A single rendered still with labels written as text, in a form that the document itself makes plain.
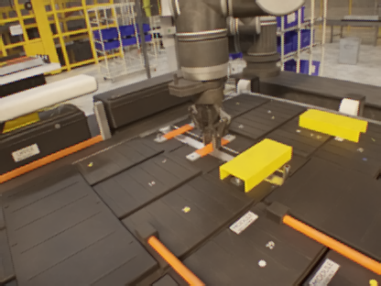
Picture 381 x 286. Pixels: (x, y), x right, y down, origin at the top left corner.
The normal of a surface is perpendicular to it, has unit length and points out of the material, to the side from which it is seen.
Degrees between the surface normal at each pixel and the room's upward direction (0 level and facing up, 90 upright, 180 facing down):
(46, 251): 0
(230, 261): 0
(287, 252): 0
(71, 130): 90
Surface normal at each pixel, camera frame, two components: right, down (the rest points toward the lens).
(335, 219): -0.11, -0.88
